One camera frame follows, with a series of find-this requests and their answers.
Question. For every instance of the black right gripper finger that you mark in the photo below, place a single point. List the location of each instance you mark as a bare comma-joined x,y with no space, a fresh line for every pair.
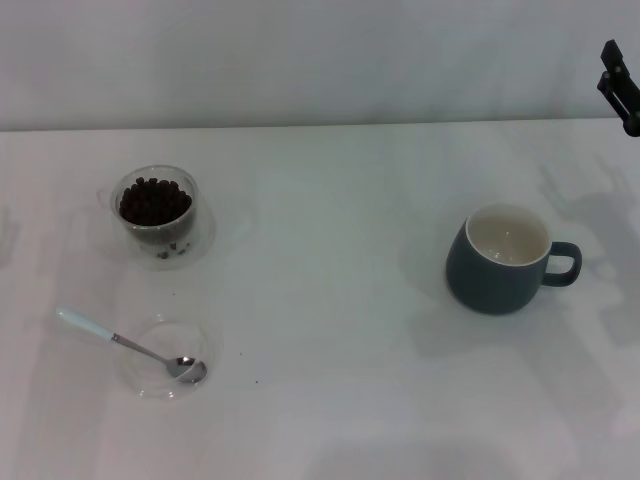
620,95

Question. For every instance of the dark teal ceramic mug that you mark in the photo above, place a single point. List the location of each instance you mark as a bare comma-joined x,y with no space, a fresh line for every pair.
480,285

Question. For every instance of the double-walled clear glass cup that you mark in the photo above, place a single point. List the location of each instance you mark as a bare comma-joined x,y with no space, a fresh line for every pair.
150,236

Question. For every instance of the clear glass saucer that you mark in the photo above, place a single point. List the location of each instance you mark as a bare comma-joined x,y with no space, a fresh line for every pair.
150,382

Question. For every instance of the coffee beans pile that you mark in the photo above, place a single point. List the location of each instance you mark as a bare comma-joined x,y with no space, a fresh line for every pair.
155,202

